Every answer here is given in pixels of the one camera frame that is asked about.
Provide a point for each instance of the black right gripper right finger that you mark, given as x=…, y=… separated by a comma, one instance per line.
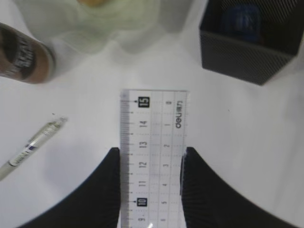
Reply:
x=209, y=202

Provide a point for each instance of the brown Nescafe coffee bottle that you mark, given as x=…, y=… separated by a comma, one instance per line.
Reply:
x=23, y=58

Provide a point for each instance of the blue pencil sharpener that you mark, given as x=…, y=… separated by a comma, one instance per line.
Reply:
x=242, y=21

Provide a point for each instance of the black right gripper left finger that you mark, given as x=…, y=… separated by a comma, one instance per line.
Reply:
x=94, y=204

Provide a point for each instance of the green wavy glass bowl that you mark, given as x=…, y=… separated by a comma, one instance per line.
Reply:
x=87, y=29

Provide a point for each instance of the clear plastic ruler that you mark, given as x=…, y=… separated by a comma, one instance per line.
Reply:
x=152, y=145

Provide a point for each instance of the black mesh pen holder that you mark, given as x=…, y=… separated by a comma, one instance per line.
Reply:
x=282, y=29

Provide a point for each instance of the grey white centre pen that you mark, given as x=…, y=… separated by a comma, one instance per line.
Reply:
x=32, y=145

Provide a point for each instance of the sugared bread roll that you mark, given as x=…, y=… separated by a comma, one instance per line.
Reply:
x=92, y=3

